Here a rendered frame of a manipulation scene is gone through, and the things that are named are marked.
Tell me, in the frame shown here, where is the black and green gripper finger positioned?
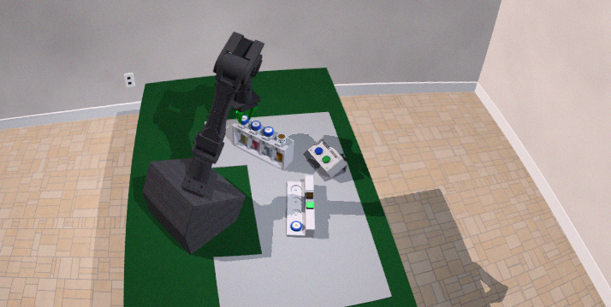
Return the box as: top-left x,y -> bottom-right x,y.
234,110 -> 243,124
246,107 -> 258,120

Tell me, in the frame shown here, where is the white four-tube rack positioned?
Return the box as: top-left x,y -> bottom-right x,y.
232,120 -> 294,171

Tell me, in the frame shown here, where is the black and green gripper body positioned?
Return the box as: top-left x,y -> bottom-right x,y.
231,87 -> 261,112

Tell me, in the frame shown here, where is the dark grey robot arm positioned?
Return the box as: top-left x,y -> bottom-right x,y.
181,32 -> 264,198

